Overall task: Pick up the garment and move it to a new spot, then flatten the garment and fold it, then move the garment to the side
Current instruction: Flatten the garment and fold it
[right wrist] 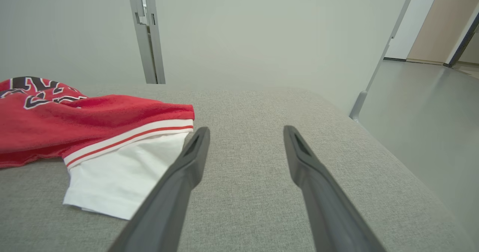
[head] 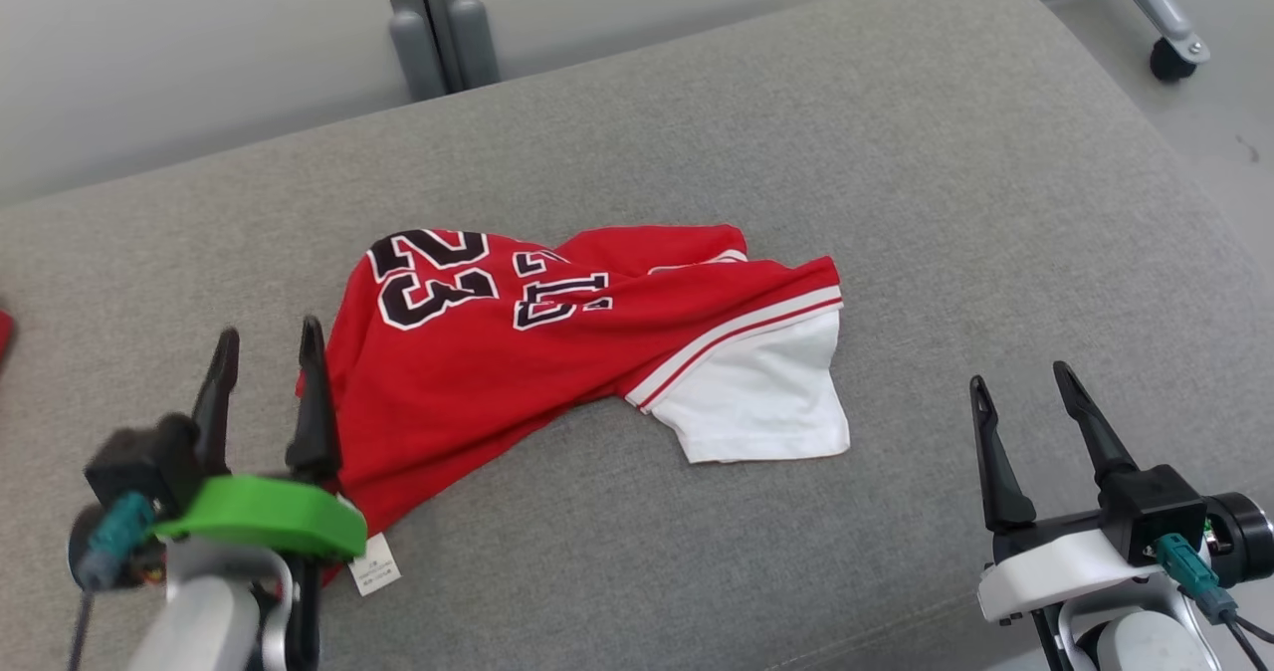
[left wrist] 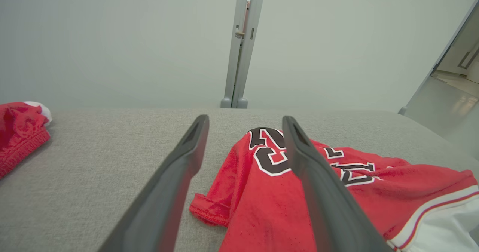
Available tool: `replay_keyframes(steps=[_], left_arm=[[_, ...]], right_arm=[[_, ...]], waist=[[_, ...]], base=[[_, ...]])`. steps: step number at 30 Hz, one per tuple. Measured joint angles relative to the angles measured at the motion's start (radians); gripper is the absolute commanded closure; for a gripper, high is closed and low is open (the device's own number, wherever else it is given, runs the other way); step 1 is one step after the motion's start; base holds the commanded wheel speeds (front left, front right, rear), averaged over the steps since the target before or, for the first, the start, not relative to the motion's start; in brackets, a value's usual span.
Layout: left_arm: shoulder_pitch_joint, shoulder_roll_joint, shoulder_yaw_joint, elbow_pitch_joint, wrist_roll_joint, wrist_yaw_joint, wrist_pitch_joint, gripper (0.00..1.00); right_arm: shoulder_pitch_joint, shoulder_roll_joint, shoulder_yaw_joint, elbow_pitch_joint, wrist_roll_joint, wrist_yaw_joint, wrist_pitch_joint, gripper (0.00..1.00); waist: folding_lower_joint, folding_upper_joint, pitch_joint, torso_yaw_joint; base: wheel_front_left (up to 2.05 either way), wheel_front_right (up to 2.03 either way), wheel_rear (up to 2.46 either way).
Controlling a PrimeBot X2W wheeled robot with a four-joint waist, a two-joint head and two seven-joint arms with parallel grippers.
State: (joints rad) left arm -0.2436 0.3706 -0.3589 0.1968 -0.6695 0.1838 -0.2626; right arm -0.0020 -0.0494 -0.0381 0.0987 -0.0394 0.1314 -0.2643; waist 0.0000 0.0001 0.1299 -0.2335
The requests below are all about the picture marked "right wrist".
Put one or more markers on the grey wall end post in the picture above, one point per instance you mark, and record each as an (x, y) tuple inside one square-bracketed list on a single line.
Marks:
[(356, 108)]

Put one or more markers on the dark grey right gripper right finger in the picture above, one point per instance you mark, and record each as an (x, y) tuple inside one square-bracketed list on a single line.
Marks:
[(322, 199)]

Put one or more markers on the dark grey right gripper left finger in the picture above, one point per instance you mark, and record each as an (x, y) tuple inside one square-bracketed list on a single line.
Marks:
[(176, 192)]

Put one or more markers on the beige door panel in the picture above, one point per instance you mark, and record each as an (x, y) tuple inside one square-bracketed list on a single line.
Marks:
[(438, 27)]

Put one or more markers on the red basketball jersey white sleeves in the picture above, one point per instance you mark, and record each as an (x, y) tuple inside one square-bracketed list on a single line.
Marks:
[(93, 117)]

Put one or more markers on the grey metal partition post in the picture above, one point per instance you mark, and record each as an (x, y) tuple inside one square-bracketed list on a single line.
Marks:
[(157, 50), (143, 50)]

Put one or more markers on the dark door frame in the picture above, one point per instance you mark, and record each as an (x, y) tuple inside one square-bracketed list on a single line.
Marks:
[(462, 44)]

